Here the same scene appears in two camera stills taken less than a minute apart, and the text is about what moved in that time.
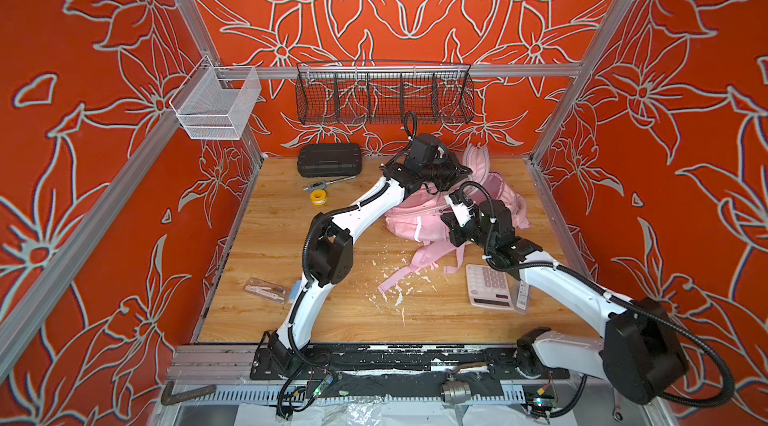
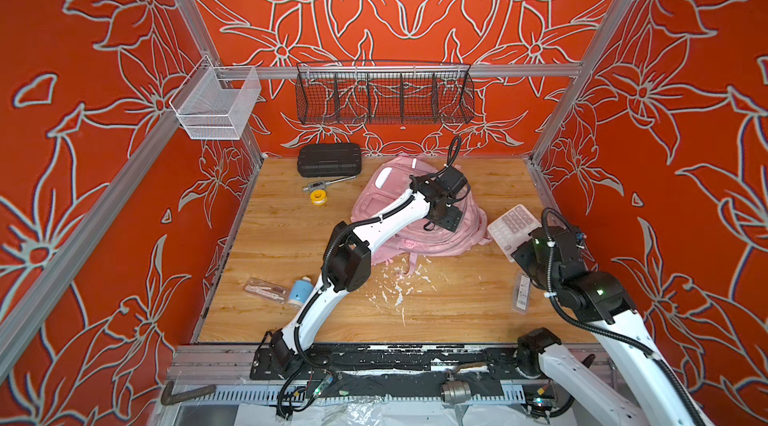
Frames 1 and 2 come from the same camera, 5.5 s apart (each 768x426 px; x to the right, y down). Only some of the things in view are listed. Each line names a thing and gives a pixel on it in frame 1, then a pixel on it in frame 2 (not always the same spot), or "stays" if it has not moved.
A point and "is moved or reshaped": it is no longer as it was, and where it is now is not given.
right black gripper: [454, 229] -> [522, 253]
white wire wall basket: [216, 102] stays
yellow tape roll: [318, 196] stays
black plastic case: [329, 160] stays
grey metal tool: [321, 185] stays
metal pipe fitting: [455, 393] stays
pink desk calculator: [489, 288] -> [512, 229]
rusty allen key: [167, 398] stays
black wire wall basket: [384, 93] stays
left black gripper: [451, 174] -> [450, 218]
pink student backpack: [424, 215] is moved or reshaped
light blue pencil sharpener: [295, 289] stays
